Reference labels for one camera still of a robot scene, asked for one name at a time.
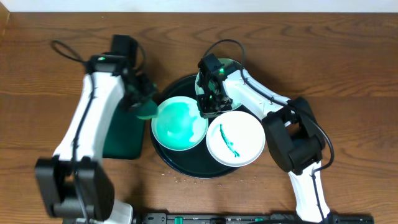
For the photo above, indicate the green-smeared plate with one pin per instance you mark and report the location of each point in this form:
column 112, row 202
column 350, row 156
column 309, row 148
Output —
column 178, row 125

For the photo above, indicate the green scrubbing sponge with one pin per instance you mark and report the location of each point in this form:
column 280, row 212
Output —
column 147, row 110

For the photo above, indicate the white plate with green streak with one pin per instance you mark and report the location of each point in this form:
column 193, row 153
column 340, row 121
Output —
column 235, row 139

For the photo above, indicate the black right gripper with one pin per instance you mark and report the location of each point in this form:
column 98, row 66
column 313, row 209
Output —
column 206, row 111

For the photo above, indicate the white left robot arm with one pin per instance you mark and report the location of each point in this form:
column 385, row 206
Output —
column 73, row 183

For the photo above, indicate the round black tray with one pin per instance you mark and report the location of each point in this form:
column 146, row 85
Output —
column 197, row 161

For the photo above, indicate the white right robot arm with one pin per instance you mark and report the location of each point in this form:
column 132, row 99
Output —
column 293, row 137

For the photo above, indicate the dark green rectangular tray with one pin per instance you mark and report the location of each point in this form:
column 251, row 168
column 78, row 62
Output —
column 125, row 135

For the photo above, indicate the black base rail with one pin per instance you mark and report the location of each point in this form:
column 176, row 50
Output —
column 163, row 218

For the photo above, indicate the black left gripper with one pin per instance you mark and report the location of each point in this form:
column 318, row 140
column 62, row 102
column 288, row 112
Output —
column 140, row 98

